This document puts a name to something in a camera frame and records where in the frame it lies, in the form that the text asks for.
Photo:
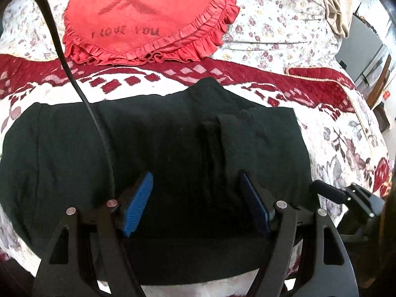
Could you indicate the red heart-shaped ruffled pillow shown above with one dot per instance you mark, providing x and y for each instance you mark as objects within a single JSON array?
[{"x": 139, "y": 15}]

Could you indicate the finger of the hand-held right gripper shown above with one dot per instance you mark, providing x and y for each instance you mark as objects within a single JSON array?
[{"x": 328, "y": 190}]

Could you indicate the beige cloth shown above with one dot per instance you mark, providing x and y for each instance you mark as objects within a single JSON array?
[{"x": 337, "y": 3}]

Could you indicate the white floral quilt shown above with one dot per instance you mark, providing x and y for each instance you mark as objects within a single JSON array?
[{"x": 278, "y": 21}]

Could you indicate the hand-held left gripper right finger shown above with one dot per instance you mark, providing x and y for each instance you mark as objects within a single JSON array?
[{"x": 255, "y": 204}]

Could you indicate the black pants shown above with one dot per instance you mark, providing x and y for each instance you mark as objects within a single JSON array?
[{"x": 154, "y": 136}]

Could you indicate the red and white floral blanket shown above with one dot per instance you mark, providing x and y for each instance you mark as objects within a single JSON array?
[{"x": 340, "y": 136}]

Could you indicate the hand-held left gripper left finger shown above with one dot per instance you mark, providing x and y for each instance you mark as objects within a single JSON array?
[{"x": 137, "y": 204}]

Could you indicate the grey cabinet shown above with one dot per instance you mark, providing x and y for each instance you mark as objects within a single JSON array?
[{"x": 359, "y": 46}]

